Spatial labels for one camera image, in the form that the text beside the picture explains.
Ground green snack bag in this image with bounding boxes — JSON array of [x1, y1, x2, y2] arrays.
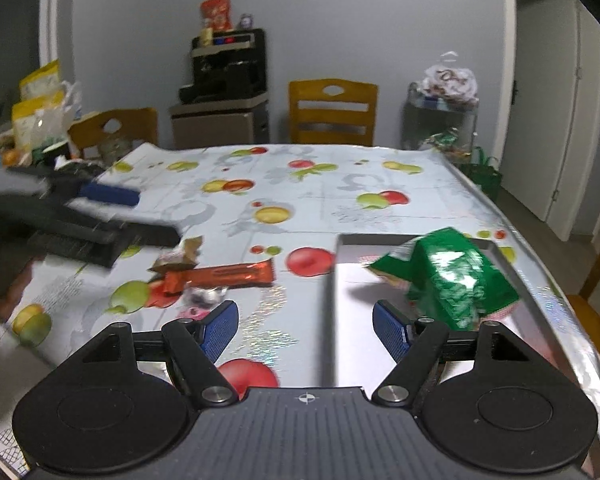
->
[[367, 228, 519, 330]]

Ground orange snack bar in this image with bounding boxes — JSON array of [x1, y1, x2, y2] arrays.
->
[[163, 259, 275, 295]]

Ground pink clear candy packet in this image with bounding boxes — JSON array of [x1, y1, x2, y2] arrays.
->
[[180, 287, 228, 321]]

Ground grey shallow tray box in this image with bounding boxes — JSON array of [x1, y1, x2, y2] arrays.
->
[[330, 234, 577, 394]]

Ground yellow bags on side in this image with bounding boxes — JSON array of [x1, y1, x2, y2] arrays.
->
[[12, 60, 82, 153]]

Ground wooden chair at left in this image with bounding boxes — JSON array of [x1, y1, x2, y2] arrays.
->
[[68, 107, 158, 154]]

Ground brown pastry packet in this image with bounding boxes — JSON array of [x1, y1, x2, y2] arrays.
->
[[149, 236, 204, 275]]

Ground fruit pattern tablecloth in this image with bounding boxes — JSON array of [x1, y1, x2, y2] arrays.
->
[[0, 142, 600, 478]]

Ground black water dispenser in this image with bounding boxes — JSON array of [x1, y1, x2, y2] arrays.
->
[[169, 28, 270, 150]]

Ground green bag on floor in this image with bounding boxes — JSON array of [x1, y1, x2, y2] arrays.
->
[[460, 146, 503, 202]]

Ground red snack bag on dispenser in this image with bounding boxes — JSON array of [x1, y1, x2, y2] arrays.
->
[[200, 0, 233, 32]]

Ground metal shelf rack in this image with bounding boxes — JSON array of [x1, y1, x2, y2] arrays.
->
[[401, 82, 479, 165]]

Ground wooden chair at back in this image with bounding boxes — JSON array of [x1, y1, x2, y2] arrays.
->
[[288, 78, 379, 148]]

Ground white plastic bag on rack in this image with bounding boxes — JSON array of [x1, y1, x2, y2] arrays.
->
[[418, 51, 479, 105]]

